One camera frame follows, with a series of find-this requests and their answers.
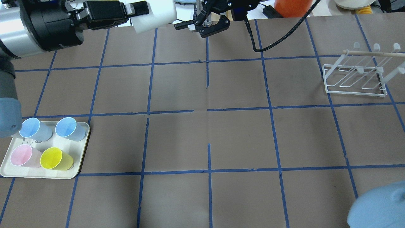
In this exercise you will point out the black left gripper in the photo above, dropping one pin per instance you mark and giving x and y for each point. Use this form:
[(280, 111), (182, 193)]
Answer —
[(52, 23)]

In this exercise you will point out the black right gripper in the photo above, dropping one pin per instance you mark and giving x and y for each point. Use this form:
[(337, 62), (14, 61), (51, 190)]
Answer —
[(212, 28)]

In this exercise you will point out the white plastic cup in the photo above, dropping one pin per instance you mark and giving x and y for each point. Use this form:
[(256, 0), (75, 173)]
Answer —
[(161, 13)]

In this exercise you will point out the light blue cup far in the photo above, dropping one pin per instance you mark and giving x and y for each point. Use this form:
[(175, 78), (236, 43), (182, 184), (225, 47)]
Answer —
[(70, 129)]

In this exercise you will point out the light blue cup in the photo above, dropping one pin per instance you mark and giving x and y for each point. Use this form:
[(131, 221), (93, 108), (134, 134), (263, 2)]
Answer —
[(70, 129), (35, 129)]

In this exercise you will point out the beige cup tray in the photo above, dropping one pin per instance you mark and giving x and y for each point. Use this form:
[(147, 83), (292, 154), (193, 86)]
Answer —
[(75, 149)]

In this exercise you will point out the light blue cup near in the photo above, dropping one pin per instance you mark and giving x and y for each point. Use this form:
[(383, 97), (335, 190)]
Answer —
[(35, 129)]

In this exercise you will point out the yellow plastic cup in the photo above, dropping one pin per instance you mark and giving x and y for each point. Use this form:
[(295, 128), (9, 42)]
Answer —
[(55, 159)]

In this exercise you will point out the pink plastic cup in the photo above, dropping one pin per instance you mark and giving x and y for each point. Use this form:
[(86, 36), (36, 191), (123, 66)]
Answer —
[(25, 156)]

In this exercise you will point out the orange bucket with lid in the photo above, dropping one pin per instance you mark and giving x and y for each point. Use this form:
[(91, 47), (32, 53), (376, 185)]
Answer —
[(292, 8)]

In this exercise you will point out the beige round plate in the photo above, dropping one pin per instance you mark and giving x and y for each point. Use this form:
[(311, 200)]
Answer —
[(353, 4)]

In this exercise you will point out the yellow spiral toy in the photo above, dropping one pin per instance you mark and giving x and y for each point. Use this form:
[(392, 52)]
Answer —
[(364, 10)]

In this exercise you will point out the white wire cup rack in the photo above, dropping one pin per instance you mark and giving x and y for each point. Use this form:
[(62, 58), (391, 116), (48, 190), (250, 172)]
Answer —
[(362, 73)]

